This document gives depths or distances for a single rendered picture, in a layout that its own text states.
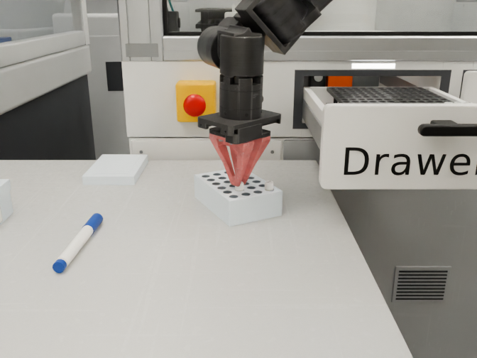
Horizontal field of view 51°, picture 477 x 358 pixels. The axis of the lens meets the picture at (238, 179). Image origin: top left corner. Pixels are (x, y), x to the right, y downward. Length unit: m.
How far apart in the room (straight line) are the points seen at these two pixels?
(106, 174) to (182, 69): 0.25
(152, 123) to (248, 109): 0.37
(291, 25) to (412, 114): 0.19
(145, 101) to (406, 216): 0.58
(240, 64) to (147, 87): 0.37
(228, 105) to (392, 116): 0.21
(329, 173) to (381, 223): 0.44
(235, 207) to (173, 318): 0.22
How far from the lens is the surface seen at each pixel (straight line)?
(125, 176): 0.85
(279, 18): 0.65
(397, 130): 0.66
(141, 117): 0.99
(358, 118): 0.64
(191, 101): 0.89
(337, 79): 1.34
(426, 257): 1.15
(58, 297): 0.56
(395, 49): 1.00
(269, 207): 0.70
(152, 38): 0.97
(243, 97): 0.64
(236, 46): 0.63
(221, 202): 0.69
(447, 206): 1.11
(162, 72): 0.96
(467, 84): 1.03
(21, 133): 1.43
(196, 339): 0.48
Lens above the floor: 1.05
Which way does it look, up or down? 19 degrees down
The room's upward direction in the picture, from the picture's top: straight up
